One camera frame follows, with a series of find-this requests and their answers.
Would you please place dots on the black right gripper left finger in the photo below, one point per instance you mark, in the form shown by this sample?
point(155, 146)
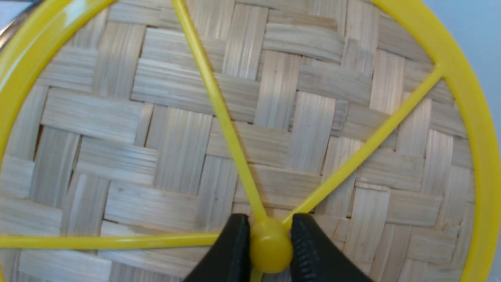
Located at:
point(228, 259)

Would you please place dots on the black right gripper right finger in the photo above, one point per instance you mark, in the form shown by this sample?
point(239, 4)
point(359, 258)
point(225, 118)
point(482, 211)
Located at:
point(316, 258)

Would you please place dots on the yellow woven bamboo steamer lid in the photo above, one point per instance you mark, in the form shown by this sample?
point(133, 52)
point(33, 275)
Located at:
point(132, 129)

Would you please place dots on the stainless steel pot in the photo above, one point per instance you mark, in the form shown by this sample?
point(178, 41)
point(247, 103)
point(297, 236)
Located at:
point(12, 26)

